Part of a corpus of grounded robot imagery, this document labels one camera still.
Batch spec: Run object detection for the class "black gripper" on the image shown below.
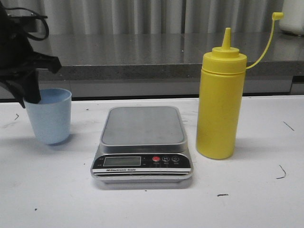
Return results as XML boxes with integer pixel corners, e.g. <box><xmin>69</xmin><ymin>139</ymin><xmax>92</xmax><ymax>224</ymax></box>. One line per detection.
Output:
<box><xmin>0</xmin><ymin>5</ymin><xmax>41</xmax><ymax>108</ymax></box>

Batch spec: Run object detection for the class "light blue plastic cup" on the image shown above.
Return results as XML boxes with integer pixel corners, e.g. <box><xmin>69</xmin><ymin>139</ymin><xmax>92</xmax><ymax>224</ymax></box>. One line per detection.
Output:
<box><xmin>24</xmin><ymin>88</ymin><xmax>72</xmax><ymax>144</ymax></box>

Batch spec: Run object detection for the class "yellow squeeze bottle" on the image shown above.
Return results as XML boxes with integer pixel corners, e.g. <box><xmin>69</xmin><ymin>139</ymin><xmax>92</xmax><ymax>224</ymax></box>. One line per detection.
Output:
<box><xmin>196</xmin><ymin>12</ymin><xmax>284</xmax><ymax>160</ymax></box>

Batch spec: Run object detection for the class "silver electronic kitchen scale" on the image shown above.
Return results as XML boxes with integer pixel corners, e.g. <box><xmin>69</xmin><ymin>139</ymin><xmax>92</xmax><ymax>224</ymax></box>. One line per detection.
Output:
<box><xmin>91</xmin><ymin>106</ymin><xmax>193</xmax><ymax>190</ymax></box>

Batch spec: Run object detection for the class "grey stone counter ledge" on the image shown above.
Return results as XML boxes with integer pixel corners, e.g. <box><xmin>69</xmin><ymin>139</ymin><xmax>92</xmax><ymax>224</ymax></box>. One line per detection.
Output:
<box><xmin>32</xmin><ymin>32</ymin><xmax>304</xmax><ymax>100</ymax></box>

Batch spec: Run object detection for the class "white container in background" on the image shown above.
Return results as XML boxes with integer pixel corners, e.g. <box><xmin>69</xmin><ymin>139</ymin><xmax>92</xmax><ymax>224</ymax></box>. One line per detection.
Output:
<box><xmin>279</xmin><ymin>0</ymin><xmax>304</xmax><ymax>36</ymax></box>

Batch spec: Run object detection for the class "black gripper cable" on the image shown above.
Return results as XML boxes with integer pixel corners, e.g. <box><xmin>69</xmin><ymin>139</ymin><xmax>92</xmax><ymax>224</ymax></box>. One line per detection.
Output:
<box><xmin>6</xmin><ymin>7</ymin><xmax>50</xmax><ymax>41</ymax></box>

